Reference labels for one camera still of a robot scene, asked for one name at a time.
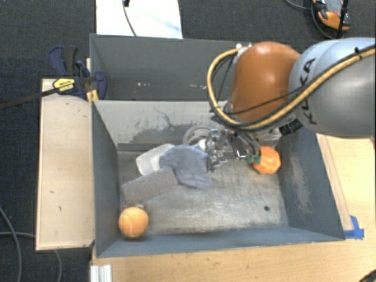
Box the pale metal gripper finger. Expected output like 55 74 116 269
205 129 227 152
206 151 230 173

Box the clear glass cup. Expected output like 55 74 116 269
183 125 213 148

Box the blue-grey cloth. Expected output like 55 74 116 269
159 145 213 190

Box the orange toy pumpkin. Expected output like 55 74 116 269
246 146 282 175

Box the grey metal bin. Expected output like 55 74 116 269
89 33 346 259

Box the white plastic tray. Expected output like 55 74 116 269
135 143 176 176

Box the grey flat sponge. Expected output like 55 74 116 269
120 166 179 206

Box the orange ball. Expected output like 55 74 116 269
117 206 150 239

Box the pale wood board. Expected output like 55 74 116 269
35 78 96 251

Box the black cylinder on white bracket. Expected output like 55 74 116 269
276 118 304 137

